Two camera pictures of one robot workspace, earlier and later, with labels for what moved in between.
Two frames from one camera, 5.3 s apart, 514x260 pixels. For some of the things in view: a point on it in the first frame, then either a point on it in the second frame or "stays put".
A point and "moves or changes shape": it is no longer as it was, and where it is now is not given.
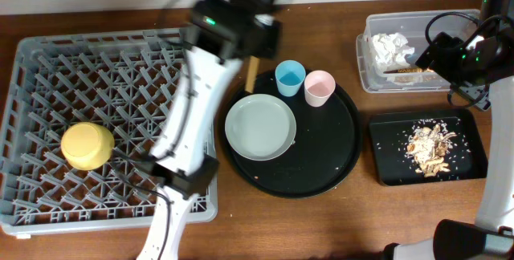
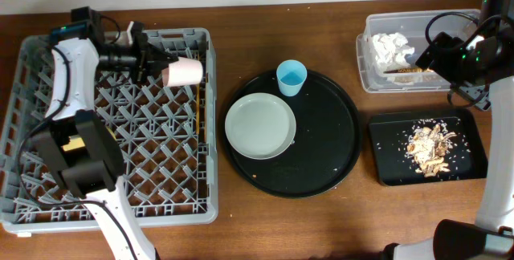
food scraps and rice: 428,146 stays put
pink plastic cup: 319,86 → 184,71
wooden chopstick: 252,74 moves or changes shape
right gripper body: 435,52 stays put
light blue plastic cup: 290,75 stays put
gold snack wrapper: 410,70 stays put
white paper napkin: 390,50 stays put
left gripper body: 265,36 → 141,59
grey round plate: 260,127 stays put
